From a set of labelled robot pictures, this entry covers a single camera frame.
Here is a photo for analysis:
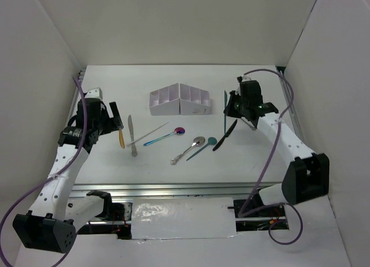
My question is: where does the teal knife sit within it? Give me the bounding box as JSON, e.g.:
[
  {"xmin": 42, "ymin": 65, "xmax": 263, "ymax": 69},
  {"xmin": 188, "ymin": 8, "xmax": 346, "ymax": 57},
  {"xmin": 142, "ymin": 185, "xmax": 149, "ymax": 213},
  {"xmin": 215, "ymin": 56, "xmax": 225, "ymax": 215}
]
[{"xmin": 224, "ymin": 90, "xmax": 228, "ymax": 134}]

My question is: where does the black knife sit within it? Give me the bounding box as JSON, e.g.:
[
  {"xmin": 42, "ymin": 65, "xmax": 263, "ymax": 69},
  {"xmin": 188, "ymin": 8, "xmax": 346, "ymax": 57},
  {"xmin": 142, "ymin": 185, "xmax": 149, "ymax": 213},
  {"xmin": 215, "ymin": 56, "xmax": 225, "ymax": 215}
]
[{"xmin": 212, "ymin": 120, "xmax": 238, "ymax": 151}]

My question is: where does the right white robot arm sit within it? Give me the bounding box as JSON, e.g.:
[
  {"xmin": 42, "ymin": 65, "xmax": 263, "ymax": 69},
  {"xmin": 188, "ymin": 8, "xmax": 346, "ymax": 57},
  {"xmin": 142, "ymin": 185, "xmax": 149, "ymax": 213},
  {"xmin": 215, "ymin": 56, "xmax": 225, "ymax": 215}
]
[{"xmin": 224, "ymin": 77, "xmax": 330, "ymax": 216}]

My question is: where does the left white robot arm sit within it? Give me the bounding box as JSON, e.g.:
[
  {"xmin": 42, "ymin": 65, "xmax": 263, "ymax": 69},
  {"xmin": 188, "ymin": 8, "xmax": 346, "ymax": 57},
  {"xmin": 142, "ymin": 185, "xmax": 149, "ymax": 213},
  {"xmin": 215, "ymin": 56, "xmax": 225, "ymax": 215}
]
[{"xmin": 13, "ymin": 98, "xmax": 123, "ymax": 254}]

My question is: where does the gold knife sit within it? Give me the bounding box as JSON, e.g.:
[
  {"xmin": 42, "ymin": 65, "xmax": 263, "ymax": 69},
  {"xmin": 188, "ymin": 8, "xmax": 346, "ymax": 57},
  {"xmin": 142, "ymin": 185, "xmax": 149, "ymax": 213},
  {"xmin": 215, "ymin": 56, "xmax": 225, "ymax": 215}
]
[{"xmin": 119, "ymin": 129, "xmax": 125, "ymax": 149}]

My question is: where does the silver ornate knife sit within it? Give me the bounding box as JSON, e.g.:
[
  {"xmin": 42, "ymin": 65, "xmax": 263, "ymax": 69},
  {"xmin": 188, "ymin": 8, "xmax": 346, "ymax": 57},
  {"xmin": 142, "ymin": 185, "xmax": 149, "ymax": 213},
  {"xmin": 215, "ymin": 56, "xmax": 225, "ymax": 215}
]
[{"xmin": 128, "ymin": 115, "xmax": 138, "ymax": 157}]

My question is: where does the white chopstick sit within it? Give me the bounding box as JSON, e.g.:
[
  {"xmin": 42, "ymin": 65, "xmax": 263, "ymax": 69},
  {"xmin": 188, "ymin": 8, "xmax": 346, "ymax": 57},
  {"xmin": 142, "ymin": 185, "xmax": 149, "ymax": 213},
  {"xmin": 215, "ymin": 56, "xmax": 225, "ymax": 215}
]
[{"xmin": 126, "ymin": 122, "xmax": 169, "ymax": 147}]

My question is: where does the white left utensil organizer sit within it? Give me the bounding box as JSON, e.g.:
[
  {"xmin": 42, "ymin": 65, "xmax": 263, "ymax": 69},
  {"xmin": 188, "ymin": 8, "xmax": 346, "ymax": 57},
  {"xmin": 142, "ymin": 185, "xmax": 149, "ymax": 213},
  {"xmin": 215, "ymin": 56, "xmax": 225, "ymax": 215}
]
[{"xmin": 149, "ymin": 83, "xmax": 180, "ymax": 116}]

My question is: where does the white utensil organizer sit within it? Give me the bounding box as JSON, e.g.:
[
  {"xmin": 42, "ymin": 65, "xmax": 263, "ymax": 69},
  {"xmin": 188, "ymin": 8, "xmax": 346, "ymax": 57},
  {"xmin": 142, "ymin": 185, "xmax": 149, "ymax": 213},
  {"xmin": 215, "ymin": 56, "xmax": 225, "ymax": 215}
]
[
  {"xmin": 149, "ymin": 83, "xmax": 180, "ymax": 116},
  {"xmin": 179, "ymin": 84, "xmax": 211, "ymax": 116}
]

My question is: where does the teal spoon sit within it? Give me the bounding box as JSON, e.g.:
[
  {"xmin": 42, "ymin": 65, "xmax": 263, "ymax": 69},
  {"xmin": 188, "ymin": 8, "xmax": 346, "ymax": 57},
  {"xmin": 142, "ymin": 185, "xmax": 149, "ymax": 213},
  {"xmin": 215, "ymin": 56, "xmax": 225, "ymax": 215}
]
[{"xmin": 186, "ymin": 137, "xmax": 217, "ymax": 161}]

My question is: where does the white right utensil organizer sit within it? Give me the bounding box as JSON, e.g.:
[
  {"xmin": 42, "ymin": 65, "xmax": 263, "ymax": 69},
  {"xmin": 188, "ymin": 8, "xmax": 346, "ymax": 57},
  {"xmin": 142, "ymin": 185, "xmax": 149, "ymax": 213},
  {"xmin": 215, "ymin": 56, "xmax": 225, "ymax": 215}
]
[{"xmin": 179, "ymin": 84, "xmax": 211, "ymax": 116}]

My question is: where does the iridescent rainbow spoon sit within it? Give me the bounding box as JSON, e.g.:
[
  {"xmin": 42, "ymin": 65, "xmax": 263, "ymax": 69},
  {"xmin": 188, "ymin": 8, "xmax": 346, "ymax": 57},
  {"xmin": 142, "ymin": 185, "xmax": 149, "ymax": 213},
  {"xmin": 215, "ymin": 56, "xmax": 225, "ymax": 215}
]
[{"xmin": 143, "ymin": 127, "xmax": 185, "ymax": 146}]

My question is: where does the silver ornate spoon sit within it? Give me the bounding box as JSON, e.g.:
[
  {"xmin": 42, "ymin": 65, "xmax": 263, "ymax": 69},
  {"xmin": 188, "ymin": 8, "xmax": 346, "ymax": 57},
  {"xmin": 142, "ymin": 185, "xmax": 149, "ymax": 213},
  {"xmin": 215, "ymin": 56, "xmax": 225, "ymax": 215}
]
[{"xmin": 170, "ymin": 136, "xmax": 205, "ymax": 165}]

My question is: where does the white cover plate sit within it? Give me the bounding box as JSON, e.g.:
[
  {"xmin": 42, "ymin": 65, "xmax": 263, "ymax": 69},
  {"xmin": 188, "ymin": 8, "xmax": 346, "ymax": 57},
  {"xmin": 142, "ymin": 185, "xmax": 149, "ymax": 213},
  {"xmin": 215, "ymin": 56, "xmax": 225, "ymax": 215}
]
[{"xmin": 131, "ymin": 197, "xmax": 237, "ymax": 240}]

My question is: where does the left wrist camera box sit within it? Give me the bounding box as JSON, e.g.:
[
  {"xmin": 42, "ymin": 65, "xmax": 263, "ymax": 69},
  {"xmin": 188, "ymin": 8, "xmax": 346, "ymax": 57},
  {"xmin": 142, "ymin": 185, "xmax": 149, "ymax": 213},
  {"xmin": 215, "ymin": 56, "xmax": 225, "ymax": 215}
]
[{"xmin": 85, "ymin": 87, "xmax": 103, "ymax": 100}]

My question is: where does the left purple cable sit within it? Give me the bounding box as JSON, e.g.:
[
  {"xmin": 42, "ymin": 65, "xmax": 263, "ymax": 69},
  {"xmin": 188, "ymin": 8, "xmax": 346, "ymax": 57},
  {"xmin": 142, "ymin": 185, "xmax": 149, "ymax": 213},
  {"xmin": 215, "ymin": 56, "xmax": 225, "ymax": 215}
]
[{"xmin": 0, "ymin": 76, "xmax": 87, "ymax": 265}]

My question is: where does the aluminium right rail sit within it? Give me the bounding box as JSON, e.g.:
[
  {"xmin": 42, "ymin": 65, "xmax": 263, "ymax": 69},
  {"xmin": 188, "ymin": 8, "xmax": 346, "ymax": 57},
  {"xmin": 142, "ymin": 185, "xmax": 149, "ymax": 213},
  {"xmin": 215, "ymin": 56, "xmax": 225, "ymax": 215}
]
[{"xmin": 276, "ymin": 66, "xmax": 324, "ymax": 194}]

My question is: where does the aluminium rail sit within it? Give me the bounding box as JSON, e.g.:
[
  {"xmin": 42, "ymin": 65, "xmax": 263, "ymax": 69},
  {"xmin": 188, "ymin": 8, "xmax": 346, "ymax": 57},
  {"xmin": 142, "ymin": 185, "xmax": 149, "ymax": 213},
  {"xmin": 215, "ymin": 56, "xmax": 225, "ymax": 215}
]
[
  {"xmin": 71, "ymin": 179, "xmax": 290, "ymax": 198},
  {"xmin": 276, "ymin": 66, "xmax": 324, "ymax": 194}
]

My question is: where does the aluminium front rail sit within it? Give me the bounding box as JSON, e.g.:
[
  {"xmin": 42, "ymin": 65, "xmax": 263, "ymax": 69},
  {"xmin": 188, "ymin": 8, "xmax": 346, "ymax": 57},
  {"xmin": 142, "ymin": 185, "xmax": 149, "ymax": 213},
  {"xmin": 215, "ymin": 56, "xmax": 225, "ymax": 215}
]
[{"xmin": 71, "ymin": 179, "xmax": 290, "ymax": 198}]

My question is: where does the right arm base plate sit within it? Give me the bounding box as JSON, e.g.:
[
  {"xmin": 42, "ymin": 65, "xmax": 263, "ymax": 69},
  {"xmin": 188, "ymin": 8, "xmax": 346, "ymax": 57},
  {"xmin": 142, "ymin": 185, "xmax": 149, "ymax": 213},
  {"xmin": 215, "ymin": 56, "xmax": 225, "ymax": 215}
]
[{"xmin": 227, "ymin": 198, "xmax": 286, "ymax": 221}]

